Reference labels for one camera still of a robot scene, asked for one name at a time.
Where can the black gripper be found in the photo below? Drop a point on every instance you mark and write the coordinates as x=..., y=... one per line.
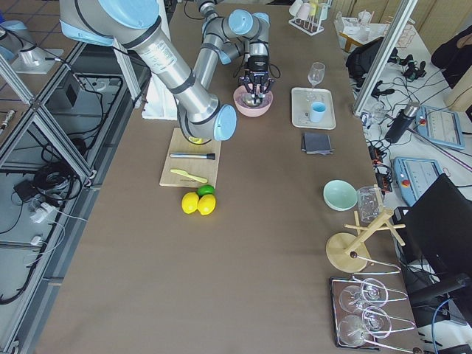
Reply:
x=257, y=65

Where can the green lime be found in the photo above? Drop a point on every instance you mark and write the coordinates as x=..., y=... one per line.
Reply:
x=206, y=189

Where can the black bag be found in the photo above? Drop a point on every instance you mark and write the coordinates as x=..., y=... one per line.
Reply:
x=361, y=58

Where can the teach pendant tablet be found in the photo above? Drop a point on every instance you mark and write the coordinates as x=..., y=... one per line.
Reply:
x=440, y=126
x=414, y=176

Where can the wooden cup tree stand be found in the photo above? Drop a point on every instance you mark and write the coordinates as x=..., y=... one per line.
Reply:
x=348, y=253

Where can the steel muddler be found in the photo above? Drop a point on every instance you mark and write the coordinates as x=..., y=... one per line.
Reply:
x=204, y=156

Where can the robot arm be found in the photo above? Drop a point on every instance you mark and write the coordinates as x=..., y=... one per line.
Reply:
x=241, y=35
x=137, y=25

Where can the white cup rack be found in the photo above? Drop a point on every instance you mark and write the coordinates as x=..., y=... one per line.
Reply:
x=308, y=16

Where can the cream rabbit tray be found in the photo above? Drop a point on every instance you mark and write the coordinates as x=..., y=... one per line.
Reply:
x=300, y=109

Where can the upside-down wine glass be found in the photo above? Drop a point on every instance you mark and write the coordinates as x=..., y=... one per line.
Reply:
x=357, y=297
x=358, y=330

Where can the black monitor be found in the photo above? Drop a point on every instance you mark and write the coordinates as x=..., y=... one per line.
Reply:
x=439, y=223

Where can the steel ice scoop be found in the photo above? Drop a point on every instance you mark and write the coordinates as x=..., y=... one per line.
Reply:
x=250, y=100

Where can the pile of clear ice cubes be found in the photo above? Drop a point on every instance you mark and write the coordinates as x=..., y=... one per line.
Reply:
x=265, y=101

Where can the bamboo cutting board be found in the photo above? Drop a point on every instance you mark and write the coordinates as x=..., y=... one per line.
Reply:
x=204, y=168

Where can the glass jar on stand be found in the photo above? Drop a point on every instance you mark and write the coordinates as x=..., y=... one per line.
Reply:
x=369, y=203

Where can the blue plastic cup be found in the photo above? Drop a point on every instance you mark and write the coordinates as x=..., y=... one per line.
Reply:
x=317, y=111

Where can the seated person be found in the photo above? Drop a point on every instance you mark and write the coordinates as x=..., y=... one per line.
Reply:
x=454, y=57

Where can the yellow plastic knife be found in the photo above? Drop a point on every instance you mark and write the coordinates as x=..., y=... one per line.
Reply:
x=188, y=175

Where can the green bowl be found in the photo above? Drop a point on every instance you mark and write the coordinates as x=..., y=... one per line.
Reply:
x=339, y=195

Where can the metal glass rack tray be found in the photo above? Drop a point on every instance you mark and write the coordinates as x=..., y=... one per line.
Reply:
x=398, y=324

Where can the black water bottle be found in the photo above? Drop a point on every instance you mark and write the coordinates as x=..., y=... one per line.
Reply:
x=402, y=121

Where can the half lemon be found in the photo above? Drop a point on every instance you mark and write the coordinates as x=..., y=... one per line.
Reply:
x=196, y=141

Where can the yellow lemon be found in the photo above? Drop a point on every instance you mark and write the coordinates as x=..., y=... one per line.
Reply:
x=207, y=204
x=189, y=202

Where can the pink bowl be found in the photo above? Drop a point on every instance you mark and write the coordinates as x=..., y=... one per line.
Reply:
x=251, y=111

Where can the white pedestal column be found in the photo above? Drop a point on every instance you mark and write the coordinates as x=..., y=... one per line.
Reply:
x=160, y=102

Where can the clear wine glass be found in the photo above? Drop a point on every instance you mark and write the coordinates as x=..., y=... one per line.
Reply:
x=315, y=76

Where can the aluminium frame post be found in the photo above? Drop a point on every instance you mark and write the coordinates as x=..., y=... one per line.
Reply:
x=393, y=33

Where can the grey folded cloth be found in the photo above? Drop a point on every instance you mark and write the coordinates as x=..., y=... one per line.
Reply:
x=316, y=143

